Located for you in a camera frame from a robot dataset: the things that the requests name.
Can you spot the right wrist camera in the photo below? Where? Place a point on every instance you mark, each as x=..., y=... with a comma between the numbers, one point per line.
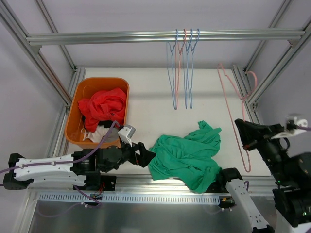
x=295, y=125

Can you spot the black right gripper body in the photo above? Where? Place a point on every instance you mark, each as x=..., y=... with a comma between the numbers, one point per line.
x=260, y=138

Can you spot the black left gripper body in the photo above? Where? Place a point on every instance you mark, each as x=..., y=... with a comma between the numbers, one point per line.
x=135, y=155

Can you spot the aluminium frame rail front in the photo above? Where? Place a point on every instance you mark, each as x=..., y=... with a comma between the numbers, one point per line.
x=144, y=184

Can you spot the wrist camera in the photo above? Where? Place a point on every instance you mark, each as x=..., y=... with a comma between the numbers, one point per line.
x=295, y=125
x=125, y=134

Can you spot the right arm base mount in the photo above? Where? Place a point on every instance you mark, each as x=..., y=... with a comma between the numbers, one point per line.
x=215, y=187

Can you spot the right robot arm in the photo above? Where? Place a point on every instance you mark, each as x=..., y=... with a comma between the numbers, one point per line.
x=292, y=196

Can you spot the white tank top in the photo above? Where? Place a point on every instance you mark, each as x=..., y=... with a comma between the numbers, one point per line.
x=96, y=136

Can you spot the aluminium hanging rail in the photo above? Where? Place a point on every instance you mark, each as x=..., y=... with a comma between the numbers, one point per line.
x=164, y=36

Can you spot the grey tank top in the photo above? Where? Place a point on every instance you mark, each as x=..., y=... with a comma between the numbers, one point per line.
x=113, y=136

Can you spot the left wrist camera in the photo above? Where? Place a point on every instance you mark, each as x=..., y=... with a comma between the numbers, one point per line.
x=125, y=134

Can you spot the green tank top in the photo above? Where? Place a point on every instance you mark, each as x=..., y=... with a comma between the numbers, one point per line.
x=189, y=158

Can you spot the white slotted cable duct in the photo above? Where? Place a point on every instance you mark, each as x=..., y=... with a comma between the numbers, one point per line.
x=133, y=198

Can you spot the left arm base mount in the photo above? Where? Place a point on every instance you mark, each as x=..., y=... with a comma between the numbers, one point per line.
x=99, y=182

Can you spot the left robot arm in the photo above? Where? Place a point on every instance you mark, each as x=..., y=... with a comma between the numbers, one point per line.
x=82, y=169

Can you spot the pink wire hanger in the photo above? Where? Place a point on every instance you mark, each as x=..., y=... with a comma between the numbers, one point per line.
x=178, y=55
x=235, y=103

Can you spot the red tank top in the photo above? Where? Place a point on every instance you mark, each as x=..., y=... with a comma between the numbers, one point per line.
x=103, y=106

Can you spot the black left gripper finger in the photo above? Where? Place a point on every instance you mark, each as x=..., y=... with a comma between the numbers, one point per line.
x=142, y=149
x=144, y=158

